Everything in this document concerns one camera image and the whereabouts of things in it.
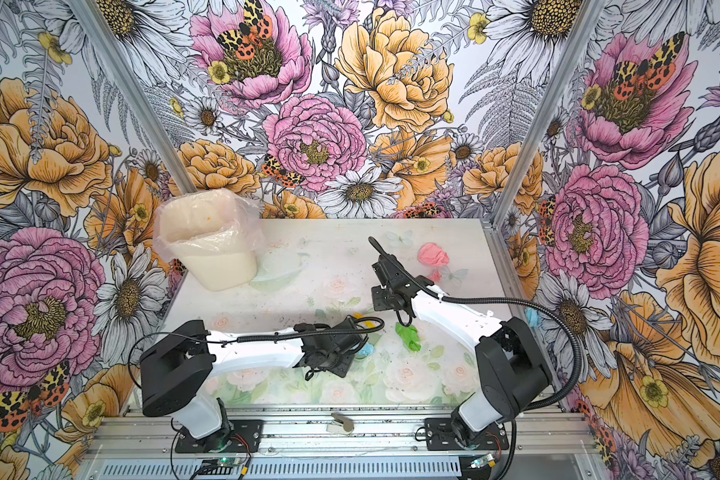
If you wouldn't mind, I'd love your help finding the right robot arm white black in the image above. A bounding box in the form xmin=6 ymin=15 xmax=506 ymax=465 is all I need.
xmin=372 ymin=254 xmax=552 ymax=448

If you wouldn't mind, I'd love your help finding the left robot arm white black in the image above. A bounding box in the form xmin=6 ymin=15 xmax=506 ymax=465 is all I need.
xmin=139 ymin=317 xmax=368 ymax=450

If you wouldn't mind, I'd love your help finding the small light blue paper scrap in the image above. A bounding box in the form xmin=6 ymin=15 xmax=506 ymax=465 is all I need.
xmin=355 ymin=343 xmax=374 ymax=359

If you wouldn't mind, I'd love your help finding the green paper scrap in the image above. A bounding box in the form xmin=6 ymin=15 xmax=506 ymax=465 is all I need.
xmin=395 ymin=324 xmax=421 ymax=352

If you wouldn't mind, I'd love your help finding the yellow paper scrap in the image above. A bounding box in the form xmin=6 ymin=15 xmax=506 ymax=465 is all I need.
xmin=353 ymin=316 xmax=385 ymax=333

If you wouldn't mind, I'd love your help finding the pink paper scrap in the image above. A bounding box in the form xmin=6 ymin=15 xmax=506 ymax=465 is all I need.
xmin=417 ymin=242 xmax=450 ymax=268

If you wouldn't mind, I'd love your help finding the white trash bin plastic liner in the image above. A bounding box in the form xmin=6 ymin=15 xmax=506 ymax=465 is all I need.
xmin=153 ymin=189 xmax=265 ymax=291

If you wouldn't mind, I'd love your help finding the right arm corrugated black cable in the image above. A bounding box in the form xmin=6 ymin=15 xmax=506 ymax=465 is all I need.
xmin=368 ymin=236 xmax=583 ymax=480

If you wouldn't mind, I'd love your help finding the small beige clip on rail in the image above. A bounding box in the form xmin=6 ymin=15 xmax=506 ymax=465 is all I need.
xmin=326 ymin=411 xmax=355 ymax=435

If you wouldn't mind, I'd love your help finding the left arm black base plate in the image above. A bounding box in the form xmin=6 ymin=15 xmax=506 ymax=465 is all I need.
xmin=174 ymin=419 xmax=264 ymax=454

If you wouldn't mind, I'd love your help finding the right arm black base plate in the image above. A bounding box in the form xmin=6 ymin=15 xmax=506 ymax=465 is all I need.
xmin=416 ymin=417 xmax=509 ymax=452

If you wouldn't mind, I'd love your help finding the aluminium rail frame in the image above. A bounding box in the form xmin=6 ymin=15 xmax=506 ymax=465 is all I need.
xmin=78 ymin=405 xmax=607 ymax=479

